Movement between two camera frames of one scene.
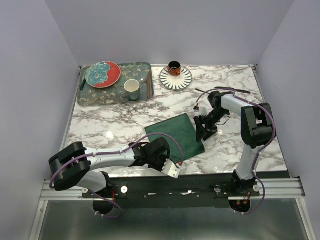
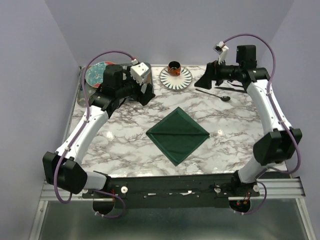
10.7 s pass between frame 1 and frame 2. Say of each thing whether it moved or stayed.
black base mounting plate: stayed
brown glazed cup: stayed
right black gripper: moved
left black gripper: moved
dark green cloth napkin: moved
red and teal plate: stayed
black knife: stayed
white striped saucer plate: stayed
